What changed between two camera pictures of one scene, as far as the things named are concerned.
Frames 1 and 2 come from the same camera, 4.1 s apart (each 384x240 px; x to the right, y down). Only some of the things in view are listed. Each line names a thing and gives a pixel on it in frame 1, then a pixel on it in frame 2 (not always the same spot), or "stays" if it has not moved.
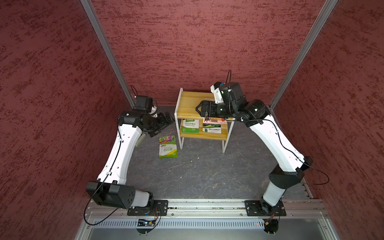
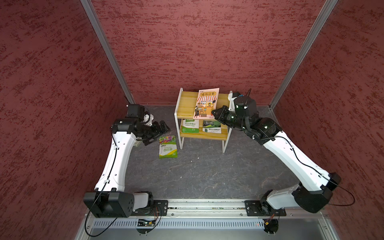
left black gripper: x=163 y=123 -> x=157 y=132
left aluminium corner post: x=94 y=21 stays
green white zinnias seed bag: x=167 y=146 stays
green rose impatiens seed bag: x=190 y=126 stays
